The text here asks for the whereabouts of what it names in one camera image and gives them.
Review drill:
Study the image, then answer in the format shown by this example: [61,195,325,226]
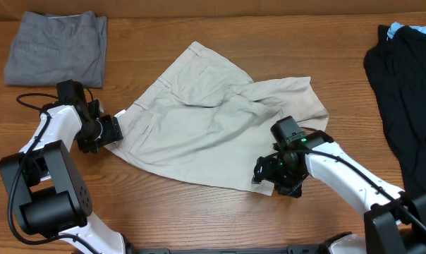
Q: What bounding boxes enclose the light blue garment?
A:
[387,22,426,39]

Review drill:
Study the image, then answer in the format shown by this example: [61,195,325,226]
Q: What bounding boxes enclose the black garment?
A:
[363,25,426,194]

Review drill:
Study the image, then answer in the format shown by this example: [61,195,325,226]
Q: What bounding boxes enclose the beige khaki shorts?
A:
[108,42,329,195]

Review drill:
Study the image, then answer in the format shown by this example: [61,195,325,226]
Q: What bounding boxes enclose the folded grey shorts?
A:
[4,11,107,88]

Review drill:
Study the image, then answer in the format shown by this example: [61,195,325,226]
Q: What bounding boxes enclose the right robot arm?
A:
[252,116,426,253]

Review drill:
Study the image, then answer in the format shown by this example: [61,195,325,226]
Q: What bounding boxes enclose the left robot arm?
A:
[0,80,135,253]

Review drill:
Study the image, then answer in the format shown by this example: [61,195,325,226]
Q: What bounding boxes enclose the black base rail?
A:
[135,243,331,254]

